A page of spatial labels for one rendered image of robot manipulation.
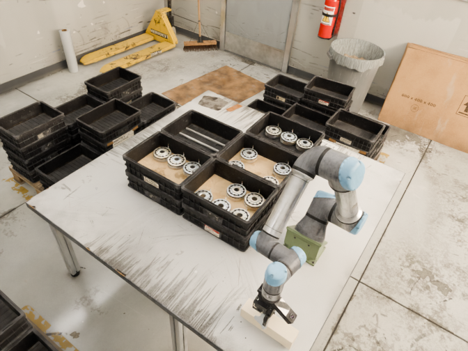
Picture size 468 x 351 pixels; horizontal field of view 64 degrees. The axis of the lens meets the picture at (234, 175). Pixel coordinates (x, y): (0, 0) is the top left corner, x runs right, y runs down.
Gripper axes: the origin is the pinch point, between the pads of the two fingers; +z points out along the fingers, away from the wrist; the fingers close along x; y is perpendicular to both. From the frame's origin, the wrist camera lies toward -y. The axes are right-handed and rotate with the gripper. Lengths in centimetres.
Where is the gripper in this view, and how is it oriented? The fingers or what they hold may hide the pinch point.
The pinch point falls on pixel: (269, 321)
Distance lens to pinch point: 164.8
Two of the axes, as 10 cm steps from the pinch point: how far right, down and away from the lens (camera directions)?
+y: -8.2, -4.2, 3.9
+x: -5.7, 5.2, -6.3
